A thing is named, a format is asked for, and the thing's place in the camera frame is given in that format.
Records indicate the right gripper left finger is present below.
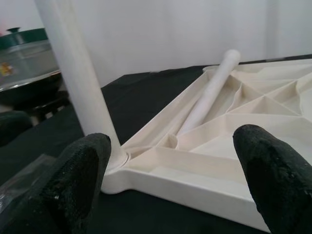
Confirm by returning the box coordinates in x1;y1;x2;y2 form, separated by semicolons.
23;133;112;234

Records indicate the black tablecloth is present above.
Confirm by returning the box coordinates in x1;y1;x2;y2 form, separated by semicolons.
0;56;312;234

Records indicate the clear plastic bag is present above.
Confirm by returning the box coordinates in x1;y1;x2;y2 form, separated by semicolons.
0;153;59;220

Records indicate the black wok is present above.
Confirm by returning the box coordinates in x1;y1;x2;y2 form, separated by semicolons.
0;69;65;106

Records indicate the clear storage box green lid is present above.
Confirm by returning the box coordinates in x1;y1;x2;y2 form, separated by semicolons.
0;27;59;81

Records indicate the white plastic table leg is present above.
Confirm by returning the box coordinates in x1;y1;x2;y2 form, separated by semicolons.
34;0;129;170
179;49;241;137

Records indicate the black stool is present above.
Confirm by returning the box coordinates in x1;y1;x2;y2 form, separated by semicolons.
14;91;72;120

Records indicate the white plastic table top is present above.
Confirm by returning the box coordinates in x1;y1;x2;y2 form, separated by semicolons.
101;58;312;234

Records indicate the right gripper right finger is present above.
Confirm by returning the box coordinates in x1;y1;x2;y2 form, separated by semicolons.
233;123;312;234

